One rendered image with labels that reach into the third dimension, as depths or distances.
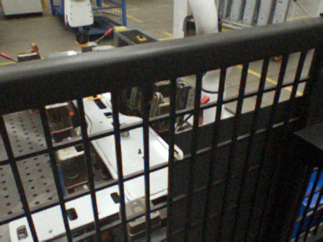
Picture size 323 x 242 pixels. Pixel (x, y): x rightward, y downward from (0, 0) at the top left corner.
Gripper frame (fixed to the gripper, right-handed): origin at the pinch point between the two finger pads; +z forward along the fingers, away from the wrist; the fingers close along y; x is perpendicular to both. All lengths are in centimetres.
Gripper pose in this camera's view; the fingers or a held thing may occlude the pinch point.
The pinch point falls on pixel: (81, 38)
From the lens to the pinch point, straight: 134.5
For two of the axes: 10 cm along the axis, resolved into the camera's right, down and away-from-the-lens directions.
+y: -8.1, 2.8, -5.1
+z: -0.1, 8.7, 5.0
